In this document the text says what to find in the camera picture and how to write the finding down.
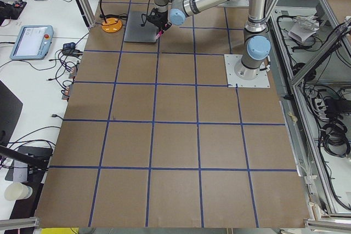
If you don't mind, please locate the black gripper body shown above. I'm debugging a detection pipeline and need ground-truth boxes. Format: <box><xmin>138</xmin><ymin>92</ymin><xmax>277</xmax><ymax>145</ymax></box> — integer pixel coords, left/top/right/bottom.
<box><xmin>155</xmin><ymin>12</ymin><xmax>168</xmax><ymax>28</ymax></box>

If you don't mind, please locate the pink highlighter pen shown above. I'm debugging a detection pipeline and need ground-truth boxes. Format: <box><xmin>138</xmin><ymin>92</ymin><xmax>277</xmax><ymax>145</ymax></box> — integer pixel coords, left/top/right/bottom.
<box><xmin>155</xmin><ymin>33</ymin><xmax>162</xmax><ymax>40</ymax></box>

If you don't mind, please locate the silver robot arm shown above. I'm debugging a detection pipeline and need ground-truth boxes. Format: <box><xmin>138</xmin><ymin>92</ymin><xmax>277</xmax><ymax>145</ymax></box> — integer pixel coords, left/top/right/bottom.
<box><xmin>146</xmin><ymin>0</ymin><xmax>271</xmax><ymax>80</ymax></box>

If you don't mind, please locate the grey closed laptop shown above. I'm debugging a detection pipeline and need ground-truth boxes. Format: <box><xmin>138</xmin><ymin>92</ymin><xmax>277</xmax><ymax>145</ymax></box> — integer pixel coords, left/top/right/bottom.
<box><xmin>124</xmin><ymin>11</ymin><xmax>157</xmax><ymax>43</ymax></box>

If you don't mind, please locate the orange desk lamp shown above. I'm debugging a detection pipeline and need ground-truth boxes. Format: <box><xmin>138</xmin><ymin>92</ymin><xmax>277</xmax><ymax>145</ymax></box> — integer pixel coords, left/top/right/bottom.
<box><xmin>99</xmin><ymin>0</ymin><xmax>128</xmax><ymax>33</ymax></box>

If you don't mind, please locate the blue teach pendant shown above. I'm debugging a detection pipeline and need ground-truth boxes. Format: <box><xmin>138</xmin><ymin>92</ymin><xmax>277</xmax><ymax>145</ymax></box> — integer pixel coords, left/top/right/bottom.
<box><xmin>9</xmin><ymin>25</ymin><xmax>54</xmax><ymax>60</ymax></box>

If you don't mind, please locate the white paper cup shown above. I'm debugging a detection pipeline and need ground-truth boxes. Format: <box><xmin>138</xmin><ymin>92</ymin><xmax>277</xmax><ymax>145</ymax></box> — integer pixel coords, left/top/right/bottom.
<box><xmin>4</xmin><ymin>182</ymin><xmax>33</xmax><ymax>201</ymax></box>

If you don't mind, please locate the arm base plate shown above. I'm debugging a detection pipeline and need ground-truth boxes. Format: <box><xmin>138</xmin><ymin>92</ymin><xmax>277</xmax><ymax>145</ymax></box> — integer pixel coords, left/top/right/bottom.
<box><xmin>224</xmin><ymin>54</ymin><xmax>270</xmax><ymax>88</ymax></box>

